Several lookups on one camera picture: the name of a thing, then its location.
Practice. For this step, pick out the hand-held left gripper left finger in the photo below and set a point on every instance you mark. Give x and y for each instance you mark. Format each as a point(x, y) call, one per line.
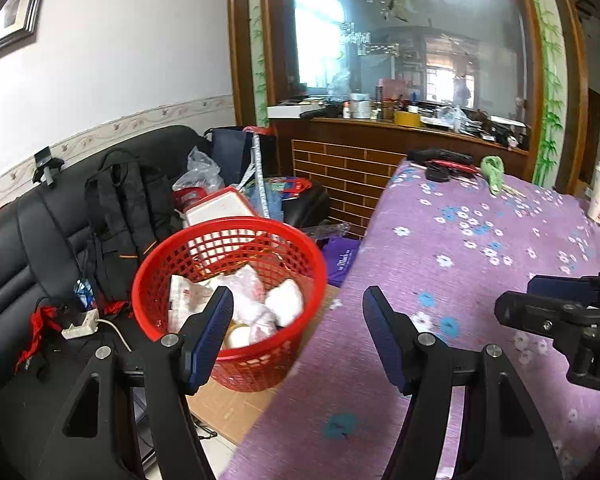
point(210, 340)

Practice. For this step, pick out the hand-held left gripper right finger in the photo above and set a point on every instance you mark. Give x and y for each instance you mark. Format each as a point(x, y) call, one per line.
point(385, 340)

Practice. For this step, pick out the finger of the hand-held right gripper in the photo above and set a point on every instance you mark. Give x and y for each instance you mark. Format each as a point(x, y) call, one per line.
point(530, 312)
point(555, 285)

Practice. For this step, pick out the red plastic basket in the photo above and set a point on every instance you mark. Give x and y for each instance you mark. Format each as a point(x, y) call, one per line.
point(260, 365)

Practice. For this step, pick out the white round cap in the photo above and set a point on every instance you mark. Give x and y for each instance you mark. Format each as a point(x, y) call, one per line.
point(237, 337)

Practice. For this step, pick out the cardboard sheet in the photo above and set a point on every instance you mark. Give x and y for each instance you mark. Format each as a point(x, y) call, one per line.
point(240, 410)

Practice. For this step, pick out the crumpled white tissue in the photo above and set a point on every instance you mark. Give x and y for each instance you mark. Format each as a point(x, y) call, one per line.
point(285, 302)

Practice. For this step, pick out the purple bag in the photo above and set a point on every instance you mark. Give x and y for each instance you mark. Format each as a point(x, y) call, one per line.
point(342, 260)

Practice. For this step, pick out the purple floral tablecloth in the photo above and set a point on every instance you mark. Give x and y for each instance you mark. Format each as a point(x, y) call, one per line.
point(430, 260)

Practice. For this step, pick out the white power strip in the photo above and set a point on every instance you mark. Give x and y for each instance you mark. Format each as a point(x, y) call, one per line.
point(80, 327)

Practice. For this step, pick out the green cloth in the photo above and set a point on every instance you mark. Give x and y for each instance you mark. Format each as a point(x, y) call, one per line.
point(492, 170)

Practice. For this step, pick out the white red-edged box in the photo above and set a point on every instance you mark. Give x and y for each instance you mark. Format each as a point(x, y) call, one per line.
point(220, 207)

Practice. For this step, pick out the blue packet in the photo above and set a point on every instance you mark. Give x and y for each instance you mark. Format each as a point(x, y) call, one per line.
point(84, 294)

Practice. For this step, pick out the black backpack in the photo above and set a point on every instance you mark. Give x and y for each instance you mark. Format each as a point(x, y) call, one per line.
point(125, 210)

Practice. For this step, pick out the clear plastic bag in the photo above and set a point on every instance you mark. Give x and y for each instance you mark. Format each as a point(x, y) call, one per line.
point(200, 172)

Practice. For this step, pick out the red blue printed bag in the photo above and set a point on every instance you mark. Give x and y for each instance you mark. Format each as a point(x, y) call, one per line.
point(290, 187)

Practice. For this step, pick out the black red tool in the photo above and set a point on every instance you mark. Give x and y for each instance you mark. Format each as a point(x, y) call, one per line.
point(437, 157)

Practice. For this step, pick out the wooden counter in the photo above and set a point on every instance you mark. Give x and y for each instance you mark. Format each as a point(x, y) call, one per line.
point(340, 170)

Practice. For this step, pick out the navy bag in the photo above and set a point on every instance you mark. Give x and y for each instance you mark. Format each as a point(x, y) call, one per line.
point(230, 152)

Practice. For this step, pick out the black sofa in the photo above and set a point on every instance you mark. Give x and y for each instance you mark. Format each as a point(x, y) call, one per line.
point(10, 260)

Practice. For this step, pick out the metal pot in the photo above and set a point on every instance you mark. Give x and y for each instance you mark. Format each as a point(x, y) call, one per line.
point(360, 107)

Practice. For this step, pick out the white flat box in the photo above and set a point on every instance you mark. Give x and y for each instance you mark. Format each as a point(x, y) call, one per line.
point(285, 110)

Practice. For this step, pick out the wooden framed glass partition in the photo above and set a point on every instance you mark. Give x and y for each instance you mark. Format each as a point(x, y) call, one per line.
point(405, 20)

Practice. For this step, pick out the black wall bracket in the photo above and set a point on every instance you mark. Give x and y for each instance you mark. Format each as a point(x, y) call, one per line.
point(47, 165)

